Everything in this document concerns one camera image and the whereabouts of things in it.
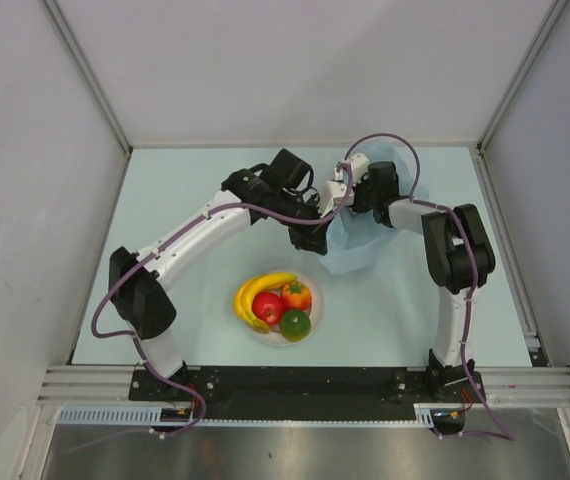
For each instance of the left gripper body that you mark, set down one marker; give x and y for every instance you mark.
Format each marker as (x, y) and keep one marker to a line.
(301, 233)

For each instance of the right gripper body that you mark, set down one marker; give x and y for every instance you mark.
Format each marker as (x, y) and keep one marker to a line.
(365, 195)

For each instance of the light blue plastic bag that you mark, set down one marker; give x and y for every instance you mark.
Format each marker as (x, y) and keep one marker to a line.
(355, 240)

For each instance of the orange red fake peach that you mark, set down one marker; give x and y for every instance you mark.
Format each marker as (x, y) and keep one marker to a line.
(296, 295)

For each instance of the red fake apple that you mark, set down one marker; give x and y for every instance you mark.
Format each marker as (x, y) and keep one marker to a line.
(268, 307)

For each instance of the yellow fake fruit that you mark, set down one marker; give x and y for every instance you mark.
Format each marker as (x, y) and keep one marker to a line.
(245, 295)

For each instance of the green fake fruit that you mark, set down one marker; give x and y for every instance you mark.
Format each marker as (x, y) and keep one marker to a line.
(295, 325)

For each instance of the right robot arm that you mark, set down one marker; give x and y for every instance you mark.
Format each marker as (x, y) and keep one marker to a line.
(459, 258)

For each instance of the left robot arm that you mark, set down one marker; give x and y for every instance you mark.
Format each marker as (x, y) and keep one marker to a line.
(140, 282)

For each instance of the white paper plate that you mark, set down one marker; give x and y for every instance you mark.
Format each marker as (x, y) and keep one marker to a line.
(274, 337)

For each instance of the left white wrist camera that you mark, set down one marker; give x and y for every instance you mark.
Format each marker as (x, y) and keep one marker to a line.
(332, 194)

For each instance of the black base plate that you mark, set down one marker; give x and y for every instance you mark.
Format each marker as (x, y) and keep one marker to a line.
(322, 394)

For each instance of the aluminium frame rail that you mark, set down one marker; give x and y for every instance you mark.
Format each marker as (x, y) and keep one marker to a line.
(499, 386)

